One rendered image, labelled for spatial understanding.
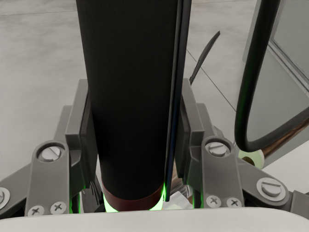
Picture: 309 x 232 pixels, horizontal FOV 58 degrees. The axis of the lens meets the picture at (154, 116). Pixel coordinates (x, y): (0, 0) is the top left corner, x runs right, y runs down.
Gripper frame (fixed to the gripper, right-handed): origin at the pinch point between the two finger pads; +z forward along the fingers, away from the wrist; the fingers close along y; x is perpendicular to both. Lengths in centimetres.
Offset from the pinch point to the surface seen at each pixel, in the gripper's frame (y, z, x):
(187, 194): 9.9, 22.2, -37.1
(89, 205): -11, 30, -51
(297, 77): 71, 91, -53
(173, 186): 7.7, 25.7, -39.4
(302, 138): 71, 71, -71
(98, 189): -7.1, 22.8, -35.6
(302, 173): 30.1, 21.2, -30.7
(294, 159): 30.2, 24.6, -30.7
